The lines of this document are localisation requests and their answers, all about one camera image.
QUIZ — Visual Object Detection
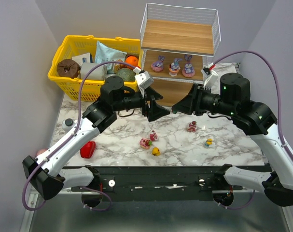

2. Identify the large purple bunny toy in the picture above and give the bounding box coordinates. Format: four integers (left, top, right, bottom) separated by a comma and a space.
182, 54, 195, 78

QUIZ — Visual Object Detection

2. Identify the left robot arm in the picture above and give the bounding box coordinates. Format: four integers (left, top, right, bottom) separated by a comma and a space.
22, 72, 169, 200

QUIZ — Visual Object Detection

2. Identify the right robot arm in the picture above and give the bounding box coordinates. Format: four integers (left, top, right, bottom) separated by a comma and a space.
172, 73, 293, 207

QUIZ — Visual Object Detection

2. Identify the red white figure toy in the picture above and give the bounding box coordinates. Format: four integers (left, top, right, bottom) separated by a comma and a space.
187, 121, 196, 132

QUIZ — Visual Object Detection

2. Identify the pink bear toy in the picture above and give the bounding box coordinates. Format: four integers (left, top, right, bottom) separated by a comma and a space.
150, 130, 158, 141

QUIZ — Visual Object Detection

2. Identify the green melon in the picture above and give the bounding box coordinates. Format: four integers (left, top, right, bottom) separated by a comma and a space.
116, 68, 136, 82

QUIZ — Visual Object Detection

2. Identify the orange fruit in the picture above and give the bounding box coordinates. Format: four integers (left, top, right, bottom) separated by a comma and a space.
125, 56, 139, 66

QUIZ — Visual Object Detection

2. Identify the yellow blue duck toy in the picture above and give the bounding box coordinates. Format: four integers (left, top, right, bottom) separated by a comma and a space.
204, 139, 212, 147

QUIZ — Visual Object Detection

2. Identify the brown onion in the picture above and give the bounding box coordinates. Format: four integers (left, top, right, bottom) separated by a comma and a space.
113, 64, 124, 73

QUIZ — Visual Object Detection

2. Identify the white paper roll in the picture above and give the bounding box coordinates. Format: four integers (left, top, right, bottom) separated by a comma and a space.
80, 62, 107, 81

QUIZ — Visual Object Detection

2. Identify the blue snack bag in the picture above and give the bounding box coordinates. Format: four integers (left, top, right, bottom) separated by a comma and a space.
95, 41, 127, 71

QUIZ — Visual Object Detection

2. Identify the yellow plastic basket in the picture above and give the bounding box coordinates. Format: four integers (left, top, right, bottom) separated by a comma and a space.
47, 35, 140, 102

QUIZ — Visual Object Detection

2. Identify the white blue box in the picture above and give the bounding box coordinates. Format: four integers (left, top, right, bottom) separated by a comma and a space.
71, 53, 93, 66

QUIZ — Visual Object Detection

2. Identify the brown chocolate donut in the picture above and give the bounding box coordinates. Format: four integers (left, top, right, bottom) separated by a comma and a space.
56, 59, 80, 79

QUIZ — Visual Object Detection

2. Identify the red bell pepper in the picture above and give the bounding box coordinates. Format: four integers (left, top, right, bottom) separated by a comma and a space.
80, 141, 96, 159

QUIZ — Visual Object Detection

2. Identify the white plastic bottle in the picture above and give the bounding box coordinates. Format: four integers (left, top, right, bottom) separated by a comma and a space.
62, 118, 77, 134

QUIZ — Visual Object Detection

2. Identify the pink ball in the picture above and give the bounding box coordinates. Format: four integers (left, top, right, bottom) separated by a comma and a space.
36, 149, 47, 156

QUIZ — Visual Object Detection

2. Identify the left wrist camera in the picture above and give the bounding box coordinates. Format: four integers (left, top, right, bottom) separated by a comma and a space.
135, 71, 154, 91

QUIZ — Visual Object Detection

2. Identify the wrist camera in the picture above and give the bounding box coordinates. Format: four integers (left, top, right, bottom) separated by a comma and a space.
135, 71, 154, 91
201, 63, 219, 89

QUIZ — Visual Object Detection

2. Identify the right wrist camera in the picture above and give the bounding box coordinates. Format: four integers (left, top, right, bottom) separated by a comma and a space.
201, 63, 219, 89

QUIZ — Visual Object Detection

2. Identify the white wire wooden shelf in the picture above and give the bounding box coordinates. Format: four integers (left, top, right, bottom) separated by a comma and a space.
140, 3, 221, 106

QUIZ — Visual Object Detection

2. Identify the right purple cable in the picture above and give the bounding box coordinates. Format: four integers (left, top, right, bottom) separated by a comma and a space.
212, 50, 293, 210

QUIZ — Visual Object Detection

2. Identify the purple cable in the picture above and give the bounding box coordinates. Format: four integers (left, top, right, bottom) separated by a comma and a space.
212, 50, 293, 210
22, 60, 142, 211

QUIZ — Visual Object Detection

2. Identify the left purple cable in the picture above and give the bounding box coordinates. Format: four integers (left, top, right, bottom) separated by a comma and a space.
22, 60, 142, 211

